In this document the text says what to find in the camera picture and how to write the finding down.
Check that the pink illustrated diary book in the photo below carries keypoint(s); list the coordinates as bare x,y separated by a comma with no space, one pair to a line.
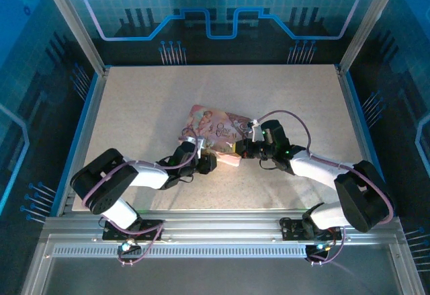
215,123

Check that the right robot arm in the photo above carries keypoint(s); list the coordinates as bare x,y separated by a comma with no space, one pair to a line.
356,194

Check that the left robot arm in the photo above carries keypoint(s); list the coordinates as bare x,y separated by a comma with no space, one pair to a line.
111,180

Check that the lit power connector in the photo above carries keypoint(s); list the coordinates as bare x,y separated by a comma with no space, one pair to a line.
127,246
320,247

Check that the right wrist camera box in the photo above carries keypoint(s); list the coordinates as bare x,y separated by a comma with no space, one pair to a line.
257,133

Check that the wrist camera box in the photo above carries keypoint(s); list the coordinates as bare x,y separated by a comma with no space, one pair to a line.
257,133
198,143

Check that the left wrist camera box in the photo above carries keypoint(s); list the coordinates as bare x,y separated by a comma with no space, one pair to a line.
198,143

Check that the aluminium front rail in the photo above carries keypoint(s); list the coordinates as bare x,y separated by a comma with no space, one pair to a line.
221,224

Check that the aluminium side rail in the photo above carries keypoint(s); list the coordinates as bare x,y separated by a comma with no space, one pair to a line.
90,120
349,107

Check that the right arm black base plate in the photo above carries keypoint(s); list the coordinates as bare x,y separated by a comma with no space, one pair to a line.
289,231

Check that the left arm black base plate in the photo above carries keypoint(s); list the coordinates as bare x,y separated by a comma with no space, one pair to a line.
109,235

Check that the aluminium upright post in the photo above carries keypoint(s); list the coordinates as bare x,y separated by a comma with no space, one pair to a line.
75,26
369,23

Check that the aluminium lower frame bar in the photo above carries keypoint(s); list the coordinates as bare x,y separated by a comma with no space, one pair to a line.
406,271
37,268

